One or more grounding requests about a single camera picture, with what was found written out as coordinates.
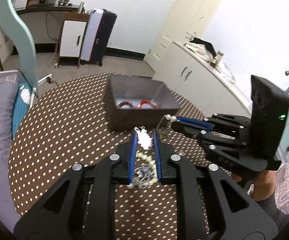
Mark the dark grey storage box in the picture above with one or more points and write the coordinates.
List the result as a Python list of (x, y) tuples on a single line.
[(134, 101)]

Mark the teal striped pillow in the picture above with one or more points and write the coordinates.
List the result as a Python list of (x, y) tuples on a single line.
[(21, 106)]

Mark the white power strip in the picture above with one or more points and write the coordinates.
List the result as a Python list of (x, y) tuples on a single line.
[(45, 79)]

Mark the white sideboard cabinet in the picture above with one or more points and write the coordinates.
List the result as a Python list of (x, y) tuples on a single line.
[(194, 79)]

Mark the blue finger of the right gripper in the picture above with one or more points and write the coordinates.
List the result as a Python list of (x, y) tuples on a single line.
[(188, 130), (203, 124)]

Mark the dark wall desk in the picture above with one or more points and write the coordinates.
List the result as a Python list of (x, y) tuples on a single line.
[(44, 22)]

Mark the person's right hand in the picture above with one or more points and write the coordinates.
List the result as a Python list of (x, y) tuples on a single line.
[(264, 185)]

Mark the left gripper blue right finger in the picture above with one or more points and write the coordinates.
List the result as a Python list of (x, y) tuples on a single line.
[(157, 154)]

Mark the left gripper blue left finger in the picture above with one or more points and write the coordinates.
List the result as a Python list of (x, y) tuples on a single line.
[(132, 155)]

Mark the cream room door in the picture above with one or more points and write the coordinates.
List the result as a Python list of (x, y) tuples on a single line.
[(186, 20)]

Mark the pink patterned cloth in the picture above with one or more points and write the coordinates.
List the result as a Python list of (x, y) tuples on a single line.
[(282, 188)]

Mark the teal curved bed frame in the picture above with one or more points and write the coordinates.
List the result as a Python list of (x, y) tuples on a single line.
[(14, 27)]

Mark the white folded cloth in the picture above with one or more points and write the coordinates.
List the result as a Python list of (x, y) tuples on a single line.
[(200, 51)]

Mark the black bag on sideboard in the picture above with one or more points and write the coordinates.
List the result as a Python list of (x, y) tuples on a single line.
[(209, 47)]

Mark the white brown small cabinet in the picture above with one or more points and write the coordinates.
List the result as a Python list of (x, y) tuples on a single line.
[(71, 37)]

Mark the brown polka dot tablecloth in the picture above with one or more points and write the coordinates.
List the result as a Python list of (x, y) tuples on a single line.
[(68, 125)]

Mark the white black suitcase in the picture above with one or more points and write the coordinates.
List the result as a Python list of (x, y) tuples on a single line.
[(96, 36)]

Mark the pink plush charm keychain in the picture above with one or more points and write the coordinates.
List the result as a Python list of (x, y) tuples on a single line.
[(144, 139)]

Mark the small brown bottle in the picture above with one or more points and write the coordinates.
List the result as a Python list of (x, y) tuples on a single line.
[(216, 59)]

